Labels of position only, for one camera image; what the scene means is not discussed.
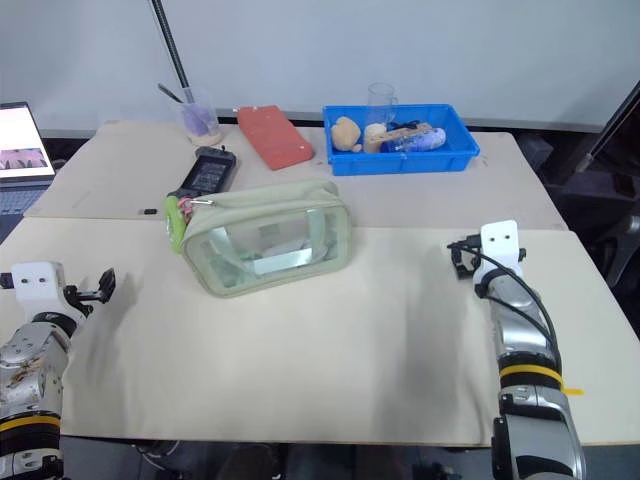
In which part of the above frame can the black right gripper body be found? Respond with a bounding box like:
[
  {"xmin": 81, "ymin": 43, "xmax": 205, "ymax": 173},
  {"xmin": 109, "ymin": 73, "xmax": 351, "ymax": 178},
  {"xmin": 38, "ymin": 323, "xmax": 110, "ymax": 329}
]
[{"xmin": 452, "ymin": 234, "xmax": 485, "ymax": 281}]

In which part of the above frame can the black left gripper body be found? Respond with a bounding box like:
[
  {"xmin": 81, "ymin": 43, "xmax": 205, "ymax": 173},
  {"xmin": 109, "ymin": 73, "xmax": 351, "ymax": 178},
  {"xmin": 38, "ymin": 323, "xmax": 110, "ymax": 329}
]
[{"xmin": 62, "ymin": 283, "xmax": 103, "ymax": 318}]

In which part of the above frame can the green transparent toiletry pouch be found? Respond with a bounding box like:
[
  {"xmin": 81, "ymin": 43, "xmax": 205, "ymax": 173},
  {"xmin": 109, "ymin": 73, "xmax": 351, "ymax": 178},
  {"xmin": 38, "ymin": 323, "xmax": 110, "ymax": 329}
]
[{"xmin": 180, "ymin": 180, "xmax": 351, "ymax": 300}]

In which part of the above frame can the lime green pink object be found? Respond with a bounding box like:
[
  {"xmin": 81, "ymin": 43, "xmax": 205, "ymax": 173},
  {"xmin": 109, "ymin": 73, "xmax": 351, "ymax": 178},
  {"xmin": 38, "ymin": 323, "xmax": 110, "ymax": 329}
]
[{"xmin": 164, "ymin": 194, "xmax": 193, "ymax": 254}]

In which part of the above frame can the blue plastic bin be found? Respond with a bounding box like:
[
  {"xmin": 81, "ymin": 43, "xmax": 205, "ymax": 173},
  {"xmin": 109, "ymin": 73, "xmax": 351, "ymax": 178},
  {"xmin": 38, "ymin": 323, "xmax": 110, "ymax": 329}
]
[{"xmin": 321, "ymin": 103, "xmax": 482, "ymax": 177}]

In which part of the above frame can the blue plastic bottle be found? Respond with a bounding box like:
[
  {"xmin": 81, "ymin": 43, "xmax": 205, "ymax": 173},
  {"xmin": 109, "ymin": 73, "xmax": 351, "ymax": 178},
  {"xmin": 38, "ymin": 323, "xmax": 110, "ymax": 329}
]
[{"xmin": 379, "ymin": 127, "xmax": 447, "ymax": 155}]

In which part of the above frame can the flat wooden piece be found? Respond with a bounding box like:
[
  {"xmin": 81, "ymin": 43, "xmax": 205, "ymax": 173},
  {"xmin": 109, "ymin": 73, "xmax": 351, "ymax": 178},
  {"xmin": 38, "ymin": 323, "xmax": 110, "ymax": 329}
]
[{"xmin": 385, "ymin": 124, "xmax": 432, "ymax": 143}]

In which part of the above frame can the round wooden block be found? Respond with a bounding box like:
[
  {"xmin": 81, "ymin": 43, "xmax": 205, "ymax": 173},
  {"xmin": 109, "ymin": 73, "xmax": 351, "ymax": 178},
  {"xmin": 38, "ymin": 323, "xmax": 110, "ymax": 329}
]
[{"xmin": 363, "ymin": 123, "xmax": 389, "ymax": 154}]

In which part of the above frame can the black handheld device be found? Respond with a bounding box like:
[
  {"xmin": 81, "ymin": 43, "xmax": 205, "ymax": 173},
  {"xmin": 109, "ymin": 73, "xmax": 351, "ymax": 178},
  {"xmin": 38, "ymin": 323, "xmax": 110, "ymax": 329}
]
[{"xmin": 167, "ymin": 145, "xmax": 238, "ymax": 202}]

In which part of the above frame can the open laptop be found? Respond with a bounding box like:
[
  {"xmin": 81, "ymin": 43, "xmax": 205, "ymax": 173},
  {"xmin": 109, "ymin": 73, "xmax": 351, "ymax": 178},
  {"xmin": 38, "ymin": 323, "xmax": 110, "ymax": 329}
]
[{"xmin": 0, "ymin": 101, "xmax": 56, "ymax": 217}]

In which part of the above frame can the clear glass measuring cup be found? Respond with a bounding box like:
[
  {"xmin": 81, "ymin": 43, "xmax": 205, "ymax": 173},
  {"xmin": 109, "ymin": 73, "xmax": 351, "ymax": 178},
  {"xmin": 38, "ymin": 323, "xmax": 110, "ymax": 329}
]
[{"xmin": 367, "ymin": 82, "xmax": 401, "ymax": 127}]

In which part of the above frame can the clear cup with purple contents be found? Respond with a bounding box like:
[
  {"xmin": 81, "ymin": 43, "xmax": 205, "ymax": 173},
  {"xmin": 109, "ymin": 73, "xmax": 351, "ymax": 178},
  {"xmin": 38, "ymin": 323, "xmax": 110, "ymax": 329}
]
[{"xmin": 173, "ymin": 87, "xmax": 224, "ymax": 147}]

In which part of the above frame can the black pen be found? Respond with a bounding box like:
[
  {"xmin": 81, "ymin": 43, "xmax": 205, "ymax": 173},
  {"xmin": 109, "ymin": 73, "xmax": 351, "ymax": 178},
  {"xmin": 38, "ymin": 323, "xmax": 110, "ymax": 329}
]
[{"xmin": 157, "ymin": 82, "xmax": 185, "ymax": 105}]

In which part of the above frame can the red rectangular block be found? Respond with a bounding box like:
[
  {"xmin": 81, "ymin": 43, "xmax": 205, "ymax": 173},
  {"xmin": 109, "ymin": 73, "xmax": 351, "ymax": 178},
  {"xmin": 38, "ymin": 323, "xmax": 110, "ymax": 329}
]
[{"xmin": 236, "ymin": 104, "xmax": 315, "ymax": 172}]

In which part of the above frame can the black flexible pole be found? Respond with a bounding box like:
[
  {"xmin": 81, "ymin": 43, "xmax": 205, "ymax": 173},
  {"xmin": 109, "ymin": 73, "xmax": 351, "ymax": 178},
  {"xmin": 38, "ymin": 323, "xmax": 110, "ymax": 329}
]
[{"xmin": 151, "ymin": 0, "xmax": 194, "ymax": 104}]

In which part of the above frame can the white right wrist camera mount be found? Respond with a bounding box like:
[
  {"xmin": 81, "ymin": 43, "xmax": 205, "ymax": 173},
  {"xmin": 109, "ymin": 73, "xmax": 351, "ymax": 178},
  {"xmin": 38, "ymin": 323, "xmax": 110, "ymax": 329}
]
[{"xmin": 471, "ymin": 219, "xmax": 525, "ymax": 297}]

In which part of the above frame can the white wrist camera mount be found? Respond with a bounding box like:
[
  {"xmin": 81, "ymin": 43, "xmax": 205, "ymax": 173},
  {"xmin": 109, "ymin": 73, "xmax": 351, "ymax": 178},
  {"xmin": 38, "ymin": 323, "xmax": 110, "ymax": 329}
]
[
  {"xmin": 10, "ymin": 260, "xmax": 87, "ymax": 322},
  {"xmin": 471, "ymin": 219, "xmax": 525, "ymax": 297}
]

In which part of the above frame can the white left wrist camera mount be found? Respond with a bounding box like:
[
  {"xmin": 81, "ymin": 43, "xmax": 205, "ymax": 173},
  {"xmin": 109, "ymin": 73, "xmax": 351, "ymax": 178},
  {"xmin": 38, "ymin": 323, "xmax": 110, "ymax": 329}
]
[{"xmin": 10, "ymin": 260, "xmax": 87, "ymax": 322}]

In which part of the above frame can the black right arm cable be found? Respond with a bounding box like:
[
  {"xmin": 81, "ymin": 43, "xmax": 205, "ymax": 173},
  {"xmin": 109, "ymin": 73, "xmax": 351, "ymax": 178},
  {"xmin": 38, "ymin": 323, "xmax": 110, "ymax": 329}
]
[{"xmin": 464, "ymin": 238, "xmax": 562, "ymax": 374}]

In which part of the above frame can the yellow cable tie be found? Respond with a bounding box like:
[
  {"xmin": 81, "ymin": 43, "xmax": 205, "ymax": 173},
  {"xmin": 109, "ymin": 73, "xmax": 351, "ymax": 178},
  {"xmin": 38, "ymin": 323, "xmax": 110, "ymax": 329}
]
[{"xmin": 498, "ymin": 364, "xmax": 585, "ymax": 399}]

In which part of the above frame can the black stand frame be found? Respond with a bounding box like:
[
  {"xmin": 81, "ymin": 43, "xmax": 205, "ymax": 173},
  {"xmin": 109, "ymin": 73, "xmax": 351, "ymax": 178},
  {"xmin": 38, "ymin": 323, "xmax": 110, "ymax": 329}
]
[{"xmin": 582, "ymin": 79, "xmax": 640, "ymax": 176}]

